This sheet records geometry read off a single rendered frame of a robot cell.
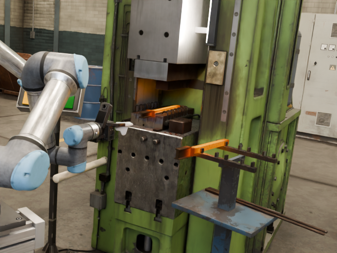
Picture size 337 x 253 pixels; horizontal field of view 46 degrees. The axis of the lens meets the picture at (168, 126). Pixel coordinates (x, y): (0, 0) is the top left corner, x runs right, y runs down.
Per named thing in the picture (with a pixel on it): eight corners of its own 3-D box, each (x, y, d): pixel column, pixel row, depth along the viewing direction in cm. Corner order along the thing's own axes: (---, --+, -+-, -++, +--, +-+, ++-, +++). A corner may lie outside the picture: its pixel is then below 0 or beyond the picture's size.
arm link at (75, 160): (63, 166, 167) (64, 141, 165) (89, 169, 166) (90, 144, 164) (55, 171, 160) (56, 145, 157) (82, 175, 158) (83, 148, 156)
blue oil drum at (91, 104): (91, 122, 656) (94, 68, 639) (64, 116, 685) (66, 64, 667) (113, 118, 707) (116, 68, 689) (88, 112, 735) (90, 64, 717)
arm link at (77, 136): (60, 146, 157) (61, 125, 155) (78, 141, 167) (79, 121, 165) (76, 149, 154) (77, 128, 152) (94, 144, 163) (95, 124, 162)
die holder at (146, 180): (173, 219, 209) (182, 137, 200) (113, 201, 225) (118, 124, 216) (210, 189, 258) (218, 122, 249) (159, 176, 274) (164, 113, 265)
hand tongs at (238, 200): (327, 233, 162) (328, 230, 162) (323, 236, 159) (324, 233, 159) (209, 188, 201) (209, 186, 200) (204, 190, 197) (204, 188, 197)
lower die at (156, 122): (162, 130, 211) (163, 114, 209) (130, 124, 219) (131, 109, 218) (192, 120, 248) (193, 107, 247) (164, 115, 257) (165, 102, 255)
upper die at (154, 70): (166, 81, 206) (168, 62, 204) (133, 77, 214) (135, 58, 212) (196, 78, 243) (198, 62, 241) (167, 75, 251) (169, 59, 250)
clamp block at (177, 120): (182, 134, 206) (183, 122, 205) (168, 131, 210) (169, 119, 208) (191, 131, 217) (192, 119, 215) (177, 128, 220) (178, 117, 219)
